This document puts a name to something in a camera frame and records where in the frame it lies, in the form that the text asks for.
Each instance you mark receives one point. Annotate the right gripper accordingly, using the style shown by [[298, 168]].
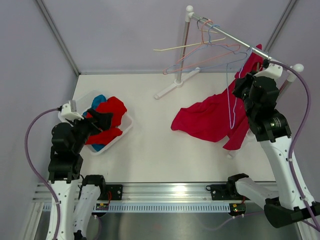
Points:
[[247, 80]]

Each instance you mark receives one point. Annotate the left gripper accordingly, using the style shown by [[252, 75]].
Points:
[[100, 121]]

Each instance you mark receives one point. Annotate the red t shirt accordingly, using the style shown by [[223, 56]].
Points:
[[114, 109]]

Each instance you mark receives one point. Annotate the blue t shirt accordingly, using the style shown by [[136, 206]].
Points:
[[98, 139]]

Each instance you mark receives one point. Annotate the light blue wire hanger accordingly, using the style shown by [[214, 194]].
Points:
[[210, 55]]

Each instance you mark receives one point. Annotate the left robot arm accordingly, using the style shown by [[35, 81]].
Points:
[[73, 201]]

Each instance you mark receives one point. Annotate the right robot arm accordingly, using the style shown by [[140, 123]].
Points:
[[293, 201]]

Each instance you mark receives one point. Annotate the magenta t shirt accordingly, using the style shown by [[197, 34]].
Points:
[[218, 116]]

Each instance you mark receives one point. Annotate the white clothes rack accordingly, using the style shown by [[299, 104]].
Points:
[[183, 77]]

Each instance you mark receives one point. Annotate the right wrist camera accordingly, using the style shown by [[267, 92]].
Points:
[[270, 70]]

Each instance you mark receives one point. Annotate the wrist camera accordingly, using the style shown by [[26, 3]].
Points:
[[270, 70], [68, 112]]

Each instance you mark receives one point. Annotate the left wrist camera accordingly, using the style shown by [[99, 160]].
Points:
[[68, 112]]

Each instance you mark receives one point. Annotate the cream wire hanger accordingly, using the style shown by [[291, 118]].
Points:
[[185, 39]]

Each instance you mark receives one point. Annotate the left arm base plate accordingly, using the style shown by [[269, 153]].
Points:
[[111, 192]]

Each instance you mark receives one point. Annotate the aluminium rail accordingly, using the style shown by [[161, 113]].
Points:
[[147, 192]]

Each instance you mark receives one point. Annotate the white slotted cable duct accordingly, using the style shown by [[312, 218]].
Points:
[[162, 208]]

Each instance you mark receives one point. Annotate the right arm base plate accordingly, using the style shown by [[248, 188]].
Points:
[[223, 191]]

